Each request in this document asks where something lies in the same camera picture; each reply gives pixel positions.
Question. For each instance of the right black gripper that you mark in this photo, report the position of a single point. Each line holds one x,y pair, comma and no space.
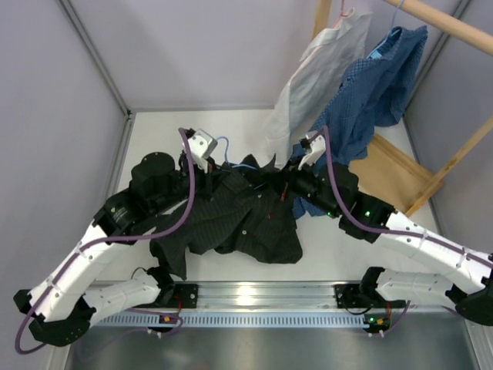
295,177

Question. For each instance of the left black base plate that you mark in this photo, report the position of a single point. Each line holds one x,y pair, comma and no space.
185,296

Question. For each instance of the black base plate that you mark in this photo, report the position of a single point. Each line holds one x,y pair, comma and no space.
349,296
185,296

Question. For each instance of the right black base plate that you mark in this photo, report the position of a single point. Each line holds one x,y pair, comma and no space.
349,296

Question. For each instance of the blue hanger holding blue shirt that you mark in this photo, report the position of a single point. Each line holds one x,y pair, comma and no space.
389,31

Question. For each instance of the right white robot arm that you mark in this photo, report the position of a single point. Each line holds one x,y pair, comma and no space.
460,279

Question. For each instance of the white shirt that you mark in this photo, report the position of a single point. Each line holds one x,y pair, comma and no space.
314,83

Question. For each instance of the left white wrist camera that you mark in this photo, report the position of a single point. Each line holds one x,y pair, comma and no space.
201,145

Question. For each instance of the black pinstripe shirt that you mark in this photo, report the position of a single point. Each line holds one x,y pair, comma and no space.
246,212

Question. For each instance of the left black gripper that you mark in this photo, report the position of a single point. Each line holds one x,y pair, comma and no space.
208,179

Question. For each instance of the pink wire hanger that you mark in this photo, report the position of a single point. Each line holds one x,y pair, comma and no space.
342,14

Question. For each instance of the grey slotted cable duct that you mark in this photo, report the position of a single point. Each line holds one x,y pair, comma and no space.
241,320

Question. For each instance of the wooden clothes rack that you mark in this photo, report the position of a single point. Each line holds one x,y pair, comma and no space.
387,171

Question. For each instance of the blue checked shirt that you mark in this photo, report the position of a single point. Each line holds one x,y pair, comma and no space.
373,92

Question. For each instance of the aluminium mounting rail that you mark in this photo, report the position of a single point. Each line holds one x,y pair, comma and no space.
265,294

